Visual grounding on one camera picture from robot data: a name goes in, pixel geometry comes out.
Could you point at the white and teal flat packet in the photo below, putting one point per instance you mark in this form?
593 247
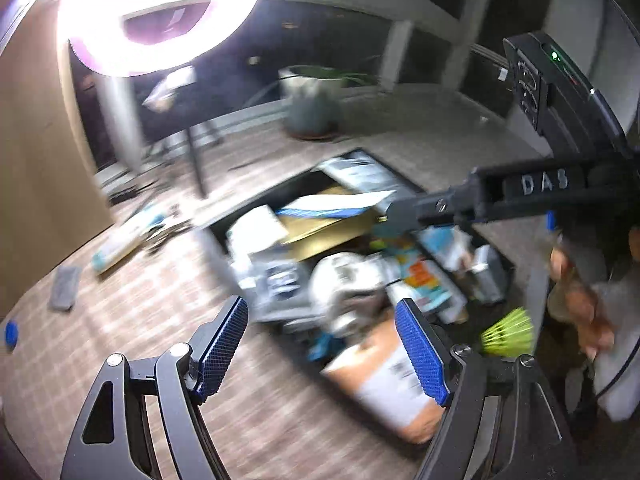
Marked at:
127 241

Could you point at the person's right forearm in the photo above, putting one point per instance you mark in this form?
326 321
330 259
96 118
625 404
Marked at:
620 320

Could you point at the yellow-green shuttlecock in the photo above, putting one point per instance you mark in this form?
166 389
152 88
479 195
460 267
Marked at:
507 335

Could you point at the orange and white packet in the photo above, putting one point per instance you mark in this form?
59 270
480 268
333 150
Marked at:
380 385

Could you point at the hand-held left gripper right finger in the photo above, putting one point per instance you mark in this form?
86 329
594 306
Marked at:
420 355

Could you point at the black storage container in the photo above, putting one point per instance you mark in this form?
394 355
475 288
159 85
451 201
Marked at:
310 180

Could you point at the green potted plant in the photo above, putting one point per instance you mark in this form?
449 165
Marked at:
345 77

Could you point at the person's right hand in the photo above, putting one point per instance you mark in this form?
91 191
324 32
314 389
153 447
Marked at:
580 305

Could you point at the colourful printed booklet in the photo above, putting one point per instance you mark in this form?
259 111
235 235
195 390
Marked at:
425 280

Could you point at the grey plant pot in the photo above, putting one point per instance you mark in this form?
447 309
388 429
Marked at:
312 105

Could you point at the grey small box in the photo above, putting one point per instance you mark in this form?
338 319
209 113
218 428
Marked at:
486 276

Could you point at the brown cardboard board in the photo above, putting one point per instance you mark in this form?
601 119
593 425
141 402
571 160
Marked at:
45 160

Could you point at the white and blue envelope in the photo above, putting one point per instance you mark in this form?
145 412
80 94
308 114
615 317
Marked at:
330 205

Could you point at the white round packet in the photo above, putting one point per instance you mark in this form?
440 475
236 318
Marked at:
345 272

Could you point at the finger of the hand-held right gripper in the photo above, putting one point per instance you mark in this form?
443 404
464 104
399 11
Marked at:
425 207

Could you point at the white printed magazine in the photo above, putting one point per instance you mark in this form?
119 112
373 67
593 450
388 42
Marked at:
357 171

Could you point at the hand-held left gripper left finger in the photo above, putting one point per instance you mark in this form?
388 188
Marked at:
222 345

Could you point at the black light stand pole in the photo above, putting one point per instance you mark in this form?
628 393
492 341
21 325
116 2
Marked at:
196 160

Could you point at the blue bottle cap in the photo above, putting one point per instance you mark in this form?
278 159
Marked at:
11 334

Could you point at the teal small item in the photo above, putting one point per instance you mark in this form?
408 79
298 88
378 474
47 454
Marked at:
325 348

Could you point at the white small box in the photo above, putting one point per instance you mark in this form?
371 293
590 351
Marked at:
255 232

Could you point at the grey flat pad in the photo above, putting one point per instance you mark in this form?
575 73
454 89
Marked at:
65 287

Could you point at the brown cardboard piece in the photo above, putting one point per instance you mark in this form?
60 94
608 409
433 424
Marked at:
325 235

